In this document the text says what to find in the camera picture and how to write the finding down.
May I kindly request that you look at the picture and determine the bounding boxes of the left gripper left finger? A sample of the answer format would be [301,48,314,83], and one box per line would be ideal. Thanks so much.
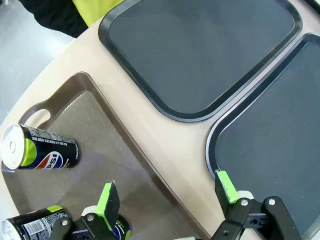
[47,181,121,240]

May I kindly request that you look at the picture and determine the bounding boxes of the black green Pepsi can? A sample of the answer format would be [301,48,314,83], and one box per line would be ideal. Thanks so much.
[0,123,81,171]
[112,214,133,240]
[0,205,74,240]

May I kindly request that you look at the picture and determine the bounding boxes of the person in yellow-green jacket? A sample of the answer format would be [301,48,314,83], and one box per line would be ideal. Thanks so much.
[24,0,126,39]

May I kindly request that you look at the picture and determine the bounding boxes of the brown plastic tray with handle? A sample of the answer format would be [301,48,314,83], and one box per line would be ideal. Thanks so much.
[1,71,211,240]

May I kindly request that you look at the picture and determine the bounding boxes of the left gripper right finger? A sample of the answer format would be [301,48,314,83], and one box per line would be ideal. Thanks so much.
[211,170,302,240]

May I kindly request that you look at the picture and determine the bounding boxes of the black plastic tray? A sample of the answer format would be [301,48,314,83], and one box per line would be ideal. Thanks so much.
[97,0,304,123]
[304,0,320,15]
[205,32,320,238]

